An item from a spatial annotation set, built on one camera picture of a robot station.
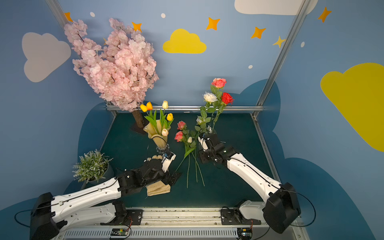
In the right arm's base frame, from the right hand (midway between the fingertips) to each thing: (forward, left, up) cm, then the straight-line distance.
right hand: (203, 152), depth 83 cm
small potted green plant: (-14, +55, +3) cm, 57 cm away
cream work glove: (-17, +24, -14) cm, 32 cm away
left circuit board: (-38, +40, -15) cm, 57 cm away
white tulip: (+14, +24, +9) cm, 29 cm away
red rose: (+22, -11, +21) cm, 32 cm away
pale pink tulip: (0, +19, +17) cm, 26 cm away
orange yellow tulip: (+15, +32, +18) cm, 40 cm away
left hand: (-10, +14, +2) cm, 17 cm away
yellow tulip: (+9, +18, +18) cm, 27 cm away
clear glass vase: (+15, -4, +1) cm, 15 cm away
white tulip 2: (+8, +11, -13) cm, 18 cm away
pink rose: (+18, +17, -12) cm, 27 cm away
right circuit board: (-35, -22, -17) cm, 45 cm away
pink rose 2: (+28, +16, -11) cm, 34 cm away
